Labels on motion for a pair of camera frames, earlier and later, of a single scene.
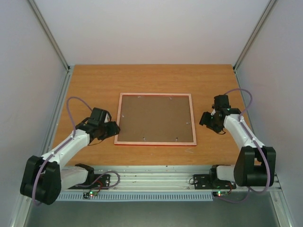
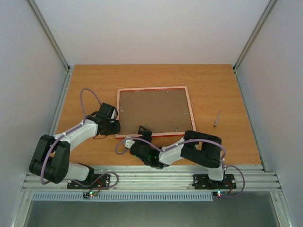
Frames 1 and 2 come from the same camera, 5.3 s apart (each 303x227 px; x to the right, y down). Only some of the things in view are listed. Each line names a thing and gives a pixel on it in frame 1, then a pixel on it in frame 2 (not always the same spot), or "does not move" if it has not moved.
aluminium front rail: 160,179 does not move
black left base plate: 101,181 does not move
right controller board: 219,193 does not move
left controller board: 87,195 does not move
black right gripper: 209,120 to 144,136
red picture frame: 158,119 to 163,134
